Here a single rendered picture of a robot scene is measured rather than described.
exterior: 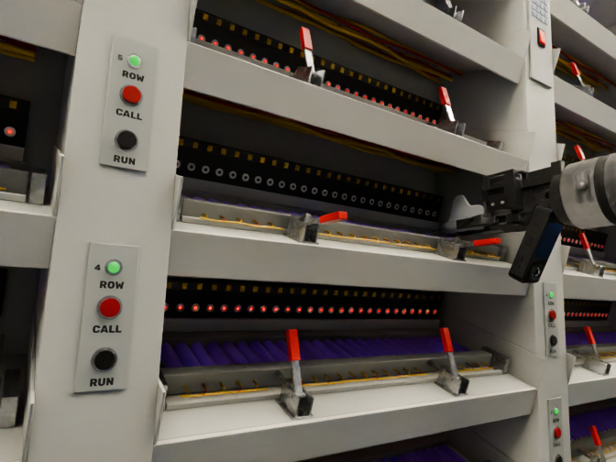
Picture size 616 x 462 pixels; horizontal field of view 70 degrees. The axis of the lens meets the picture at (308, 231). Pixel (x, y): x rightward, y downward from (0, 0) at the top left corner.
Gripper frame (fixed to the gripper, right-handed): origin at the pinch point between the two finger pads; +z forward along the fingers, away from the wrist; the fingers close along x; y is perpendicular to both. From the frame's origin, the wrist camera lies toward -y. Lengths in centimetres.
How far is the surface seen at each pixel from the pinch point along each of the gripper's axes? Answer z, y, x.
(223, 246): -7.7, -7.5, 45.2
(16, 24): -8, 9, 65
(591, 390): -6.7, -27.4, -29.0
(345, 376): -0.4, -22.4, 24.0
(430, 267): -7.6, -7.6, 14.8
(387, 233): -3.5, -2.7, 18.8
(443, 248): -5.2, -4.3, 9.0
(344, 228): -3.4, -2.9, 26.5
